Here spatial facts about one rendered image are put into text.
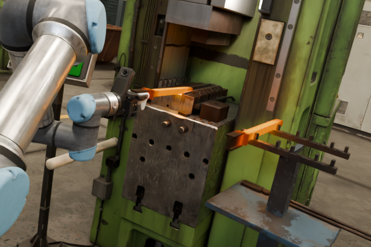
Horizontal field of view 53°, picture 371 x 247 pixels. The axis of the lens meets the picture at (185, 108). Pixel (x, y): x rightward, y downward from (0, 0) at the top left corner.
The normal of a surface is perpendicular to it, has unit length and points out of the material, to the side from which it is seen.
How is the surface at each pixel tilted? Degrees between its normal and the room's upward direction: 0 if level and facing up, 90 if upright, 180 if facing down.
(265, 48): 90
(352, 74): 90
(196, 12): 90
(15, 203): 95
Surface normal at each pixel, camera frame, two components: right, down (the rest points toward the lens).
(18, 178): 0.94, 0.30
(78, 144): -0.09, 0.19
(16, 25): -0.33, 0.56
